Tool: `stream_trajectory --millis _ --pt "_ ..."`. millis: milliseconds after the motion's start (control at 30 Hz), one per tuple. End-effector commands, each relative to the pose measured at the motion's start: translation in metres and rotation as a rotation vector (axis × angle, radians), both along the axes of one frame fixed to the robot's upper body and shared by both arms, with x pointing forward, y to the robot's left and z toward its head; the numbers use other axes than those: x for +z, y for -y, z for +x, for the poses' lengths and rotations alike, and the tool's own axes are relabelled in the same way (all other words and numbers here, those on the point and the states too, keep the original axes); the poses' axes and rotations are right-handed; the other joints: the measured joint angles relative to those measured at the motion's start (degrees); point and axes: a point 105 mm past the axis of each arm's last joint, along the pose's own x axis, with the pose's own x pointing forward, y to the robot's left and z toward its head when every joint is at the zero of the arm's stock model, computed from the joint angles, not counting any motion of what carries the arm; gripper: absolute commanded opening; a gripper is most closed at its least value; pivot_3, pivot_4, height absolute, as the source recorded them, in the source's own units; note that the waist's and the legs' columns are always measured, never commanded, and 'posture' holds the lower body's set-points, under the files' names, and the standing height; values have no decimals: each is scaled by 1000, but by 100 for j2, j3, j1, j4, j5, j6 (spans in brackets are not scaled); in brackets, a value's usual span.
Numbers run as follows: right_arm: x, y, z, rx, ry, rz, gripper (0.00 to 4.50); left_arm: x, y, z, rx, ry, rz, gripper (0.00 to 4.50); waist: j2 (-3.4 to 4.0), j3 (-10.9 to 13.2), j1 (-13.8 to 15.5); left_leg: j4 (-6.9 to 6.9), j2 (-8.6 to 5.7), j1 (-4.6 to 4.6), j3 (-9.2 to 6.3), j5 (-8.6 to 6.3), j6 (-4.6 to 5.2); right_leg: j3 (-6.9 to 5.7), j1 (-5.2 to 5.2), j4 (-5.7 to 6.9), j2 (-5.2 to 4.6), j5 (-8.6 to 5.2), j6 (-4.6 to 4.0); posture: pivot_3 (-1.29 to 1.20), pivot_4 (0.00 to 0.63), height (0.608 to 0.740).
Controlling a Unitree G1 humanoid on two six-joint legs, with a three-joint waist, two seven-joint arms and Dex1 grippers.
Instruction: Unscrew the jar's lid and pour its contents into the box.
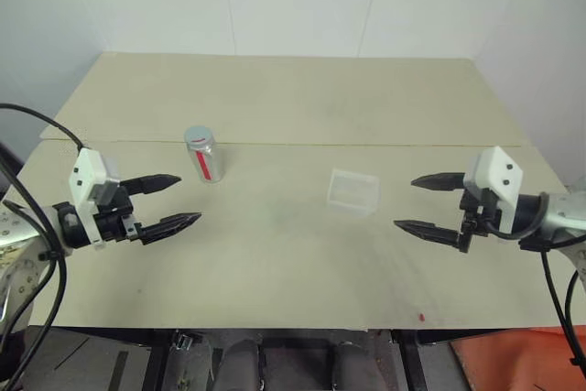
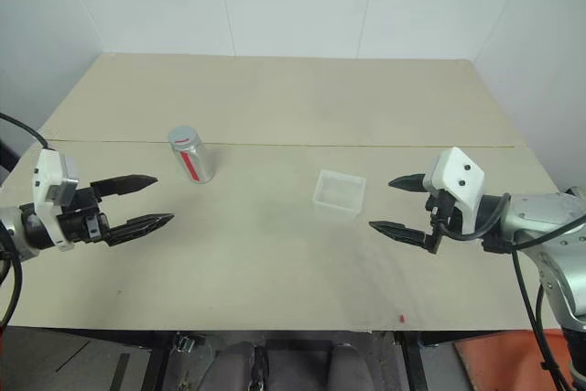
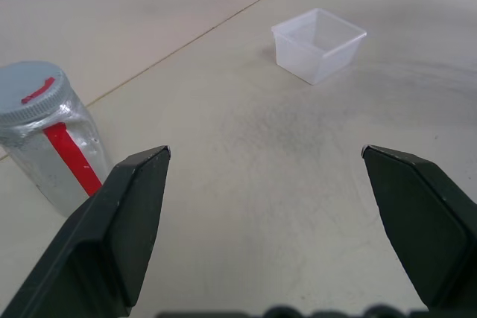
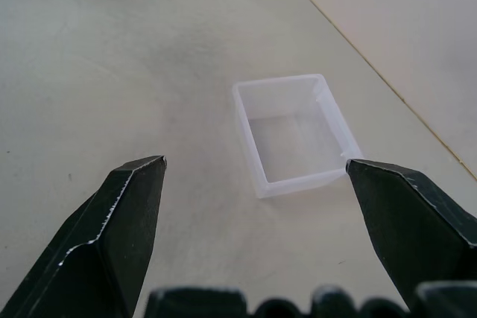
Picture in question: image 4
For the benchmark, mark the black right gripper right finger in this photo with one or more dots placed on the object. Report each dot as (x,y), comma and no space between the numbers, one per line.
(410,221)

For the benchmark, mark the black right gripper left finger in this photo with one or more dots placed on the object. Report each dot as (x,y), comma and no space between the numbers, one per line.
(85,266)

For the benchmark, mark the clear plastic box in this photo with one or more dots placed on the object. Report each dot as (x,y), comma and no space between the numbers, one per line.
(290,139)

